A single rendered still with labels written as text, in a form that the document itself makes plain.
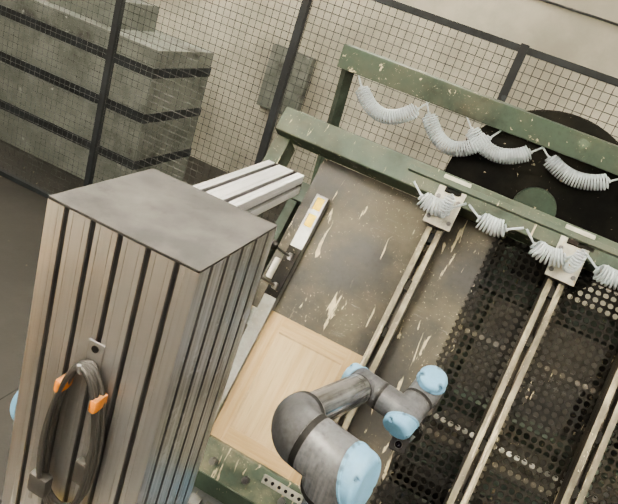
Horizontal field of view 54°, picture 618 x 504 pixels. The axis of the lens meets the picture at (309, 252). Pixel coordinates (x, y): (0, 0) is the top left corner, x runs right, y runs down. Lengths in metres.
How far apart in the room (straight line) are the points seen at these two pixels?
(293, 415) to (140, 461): 0.33
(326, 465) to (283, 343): 1.10
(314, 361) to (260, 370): 0.20
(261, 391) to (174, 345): 1.38
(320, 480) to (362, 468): 0.08
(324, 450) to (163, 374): 0.39
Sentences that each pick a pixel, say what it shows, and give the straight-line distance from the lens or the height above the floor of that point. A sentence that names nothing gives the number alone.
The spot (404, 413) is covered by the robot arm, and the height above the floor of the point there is 1.57.
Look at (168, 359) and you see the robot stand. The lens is 0.87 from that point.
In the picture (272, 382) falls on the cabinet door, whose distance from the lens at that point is 2.21.
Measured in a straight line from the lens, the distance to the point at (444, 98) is 2.63.
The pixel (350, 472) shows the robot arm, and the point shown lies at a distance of 1.14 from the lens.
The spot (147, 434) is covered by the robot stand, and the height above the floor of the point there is 1.74.
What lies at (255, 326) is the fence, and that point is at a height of 1.25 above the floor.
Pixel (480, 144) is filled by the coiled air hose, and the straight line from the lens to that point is 2.60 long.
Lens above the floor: 2.39
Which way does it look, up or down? 23 degrees down
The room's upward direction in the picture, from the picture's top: 19 degrees clockwise
